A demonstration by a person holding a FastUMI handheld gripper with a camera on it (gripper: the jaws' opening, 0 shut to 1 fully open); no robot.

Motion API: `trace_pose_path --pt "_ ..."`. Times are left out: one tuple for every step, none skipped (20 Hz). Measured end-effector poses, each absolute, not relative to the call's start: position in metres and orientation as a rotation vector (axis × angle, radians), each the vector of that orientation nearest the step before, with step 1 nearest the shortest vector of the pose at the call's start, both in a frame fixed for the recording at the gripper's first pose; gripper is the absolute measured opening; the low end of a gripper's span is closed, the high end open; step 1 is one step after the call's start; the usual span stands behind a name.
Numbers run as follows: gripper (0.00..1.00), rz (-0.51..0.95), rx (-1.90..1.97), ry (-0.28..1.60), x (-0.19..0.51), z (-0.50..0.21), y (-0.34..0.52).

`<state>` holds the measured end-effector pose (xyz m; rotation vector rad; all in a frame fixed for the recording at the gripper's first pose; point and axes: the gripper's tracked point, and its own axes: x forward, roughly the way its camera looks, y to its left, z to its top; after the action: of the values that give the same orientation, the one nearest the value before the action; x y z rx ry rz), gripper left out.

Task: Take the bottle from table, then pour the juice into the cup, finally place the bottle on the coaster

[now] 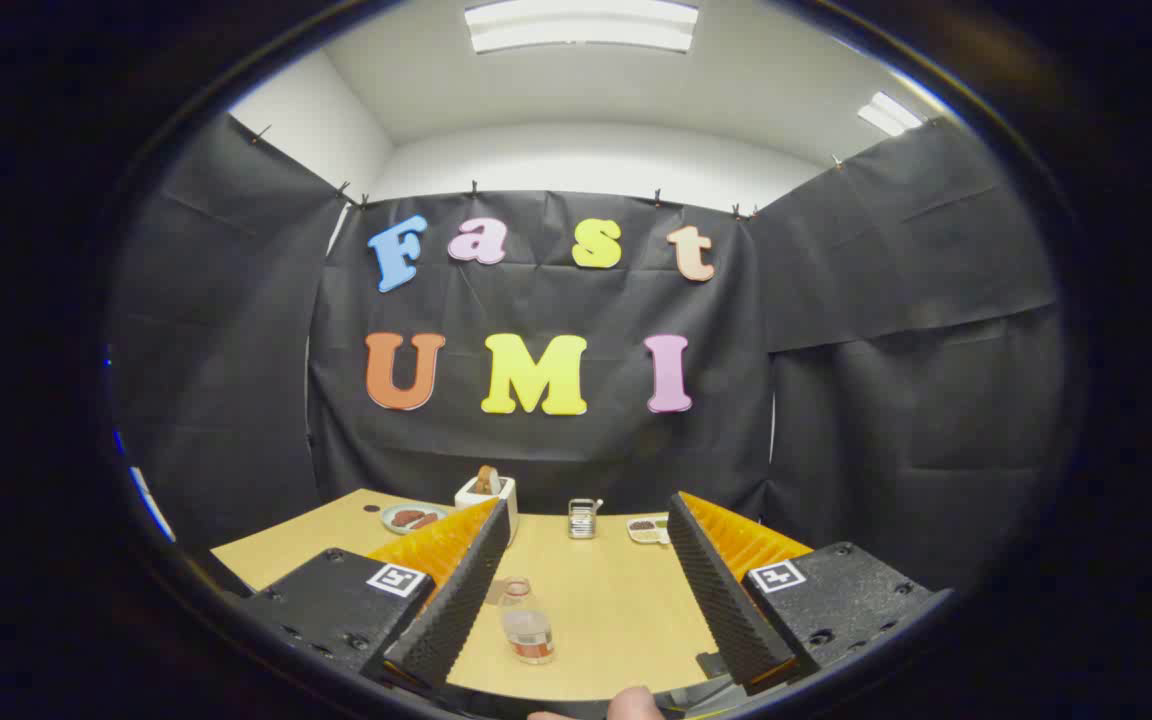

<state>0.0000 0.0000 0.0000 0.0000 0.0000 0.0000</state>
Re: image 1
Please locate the brown bread slice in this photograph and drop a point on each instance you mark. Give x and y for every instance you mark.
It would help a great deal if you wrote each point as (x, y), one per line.
(487, 480)

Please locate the large ceiling light panel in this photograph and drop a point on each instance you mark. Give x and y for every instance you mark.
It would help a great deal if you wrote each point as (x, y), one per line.
(581, 25)

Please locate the white toaster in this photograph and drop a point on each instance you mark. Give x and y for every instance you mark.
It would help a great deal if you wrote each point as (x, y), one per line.
(471, 497)

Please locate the black backdrop cloth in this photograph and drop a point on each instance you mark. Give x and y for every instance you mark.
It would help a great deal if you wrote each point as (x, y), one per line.
(236, 350)

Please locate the white divided snack tray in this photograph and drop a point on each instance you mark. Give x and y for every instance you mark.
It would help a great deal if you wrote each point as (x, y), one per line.
(644, 530)

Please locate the small ceiling light panel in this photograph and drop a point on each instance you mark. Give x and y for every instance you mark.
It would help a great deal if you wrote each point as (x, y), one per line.
(889, 113)

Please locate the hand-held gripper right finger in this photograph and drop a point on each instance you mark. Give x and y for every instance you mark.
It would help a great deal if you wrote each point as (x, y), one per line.
(726, 600)

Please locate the clear plastic juice bottle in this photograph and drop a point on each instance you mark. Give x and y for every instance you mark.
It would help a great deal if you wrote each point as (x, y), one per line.
(529, 632)

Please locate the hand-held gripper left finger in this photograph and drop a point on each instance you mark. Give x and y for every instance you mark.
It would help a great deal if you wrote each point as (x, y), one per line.
(461, 600)

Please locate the pale green plate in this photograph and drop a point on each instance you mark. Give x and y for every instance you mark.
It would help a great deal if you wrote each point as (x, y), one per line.
(398, 526)

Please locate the wooden table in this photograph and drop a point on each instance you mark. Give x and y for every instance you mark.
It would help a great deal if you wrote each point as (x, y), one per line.
(626, 600)

